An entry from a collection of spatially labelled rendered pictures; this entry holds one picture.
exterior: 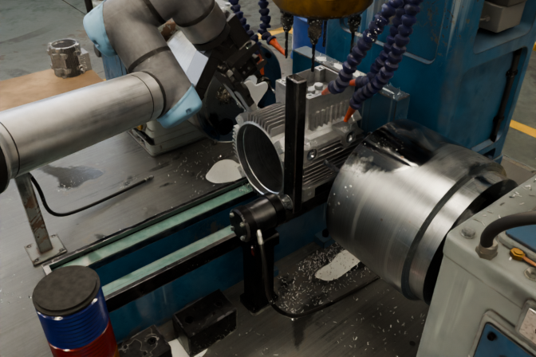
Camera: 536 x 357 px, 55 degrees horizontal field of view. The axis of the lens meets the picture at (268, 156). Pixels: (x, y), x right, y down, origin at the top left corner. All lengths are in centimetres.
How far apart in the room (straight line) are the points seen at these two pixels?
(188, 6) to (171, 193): 59
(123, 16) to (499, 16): 71
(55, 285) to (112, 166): 91
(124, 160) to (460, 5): 91
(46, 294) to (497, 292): 48
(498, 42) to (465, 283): 59
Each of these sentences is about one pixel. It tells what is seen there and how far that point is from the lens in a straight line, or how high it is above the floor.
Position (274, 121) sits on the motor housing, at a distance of 96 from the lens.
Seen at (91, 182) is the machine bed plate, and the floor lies 80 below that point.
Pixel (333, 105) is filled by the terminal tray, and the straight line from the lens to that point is 100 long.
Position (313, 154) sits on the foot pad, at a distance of 95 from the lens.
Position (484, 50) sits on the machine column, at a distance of 109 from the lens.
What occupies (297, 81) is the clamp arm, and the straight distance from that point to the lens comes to 77.
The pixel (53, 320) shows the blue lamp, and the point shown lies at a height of 121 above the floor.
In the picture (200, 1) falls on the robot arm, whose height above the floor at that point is 134.
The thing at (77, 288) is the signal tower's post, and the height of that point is 122.
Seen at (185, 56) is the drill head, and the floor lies 113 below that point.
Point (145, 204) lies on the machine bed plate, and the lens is 127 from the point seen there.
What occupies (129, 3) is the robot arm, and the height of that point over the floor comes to 134.
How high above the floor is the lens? 158
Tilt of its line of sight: 34 degrees down
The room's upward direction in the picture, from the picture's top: straight up
